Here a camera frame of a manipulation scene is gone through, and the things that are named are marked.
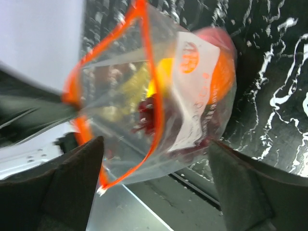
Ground clear zip bag orange seal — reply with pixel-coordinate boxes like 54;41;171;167
62;0;236;194

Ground dark purple fake grapes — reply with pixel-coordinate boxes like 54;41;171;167
132;94;226;159

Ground yellow fake banana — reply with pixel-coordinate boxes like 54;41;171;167
100;58;174;122

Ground orange fake fruit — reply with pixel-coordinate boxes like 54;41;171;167
208;50;235;104

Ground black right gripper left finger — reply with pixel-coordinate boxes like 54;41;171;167
0;136;104;231

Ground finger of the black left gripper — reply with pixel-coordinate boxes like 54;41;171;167
0;69;78;142

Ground pink fake peach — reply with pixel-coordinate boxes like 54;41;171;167
193;27;237;58

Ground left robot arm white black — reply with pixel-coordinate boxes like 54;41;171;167
0;69;77;179

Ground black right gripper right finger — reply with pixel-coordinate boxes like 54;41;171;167
208;141;308;231

